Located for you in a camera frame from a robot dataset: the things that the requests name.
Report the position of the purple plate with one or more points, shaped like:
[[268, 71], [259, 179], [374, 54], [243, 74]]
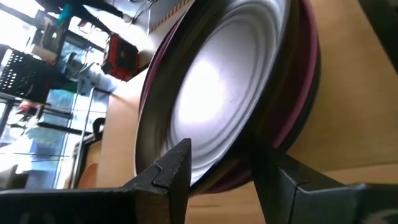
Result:
[[306, 77]]

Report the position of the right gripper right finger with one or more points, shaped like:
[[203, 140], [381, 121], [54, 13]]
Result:
[[289, 199]]

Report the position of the black plate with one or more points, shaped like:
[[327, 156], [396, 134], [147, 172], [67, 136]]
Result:
[[217, 93], [308, 123]]

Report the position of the red black tool case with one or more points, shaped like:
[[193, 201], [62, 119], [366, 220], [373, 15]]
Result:
[[121, 59]]

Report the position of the terracotta plate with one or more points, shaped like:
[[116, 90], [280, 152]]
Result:
[[90, 177]]

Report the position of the black perforated crate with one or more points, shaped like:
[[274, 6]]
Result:
[[21, 77]]

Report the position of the stack of dark plates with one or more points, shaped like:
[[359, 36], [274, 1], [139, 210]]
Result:
[[357, 124]]

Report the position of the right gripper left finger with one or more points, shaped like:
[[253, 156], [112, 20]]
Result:
[[168, 186]]

